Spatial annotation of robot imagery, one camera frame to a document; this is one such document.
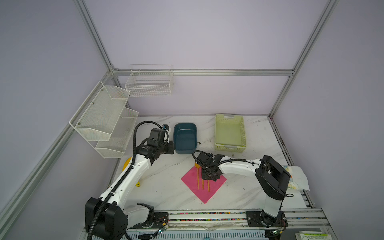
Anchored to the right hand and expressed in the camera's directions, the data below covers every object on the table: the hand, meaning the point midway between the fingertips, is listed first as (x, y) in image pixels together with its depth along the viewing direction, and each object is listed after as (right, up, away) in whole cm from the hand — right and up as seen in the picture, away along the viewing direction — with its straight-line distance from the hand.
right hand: (204, 177), depth 88 cm
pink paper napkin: (-8, -2, 0) cm, 8 cm away
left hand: (-19, +19, -7) cm, 28 cm away
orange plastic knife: (+2, -4, -3) cm, 6 cm away
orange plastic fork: (-1, -3, -2) cm, 4 cm away
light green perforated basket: (+21, +24, +23) cm, 39 cm away
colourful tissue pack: (+51, +1, -8) cm, 52 cm away
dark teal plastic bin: (-13, +24, +19) cm, 34 cm away
